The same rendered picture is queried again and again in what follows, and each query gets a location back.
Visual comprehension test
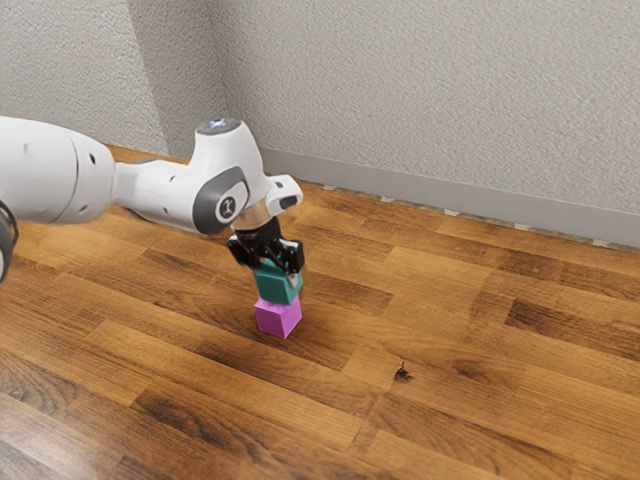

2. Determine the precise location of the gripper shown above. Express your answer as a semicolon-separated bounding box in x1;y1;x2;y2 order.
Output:
227;217;306;297

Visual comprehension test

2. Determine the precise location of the teal block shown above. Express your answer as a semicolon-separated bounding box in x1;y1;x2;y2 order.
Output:
254;257;304;307

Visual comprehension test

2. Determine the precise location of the magenta block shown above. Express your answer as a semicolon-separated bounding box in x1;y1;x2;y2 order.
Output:
253;294;304;340

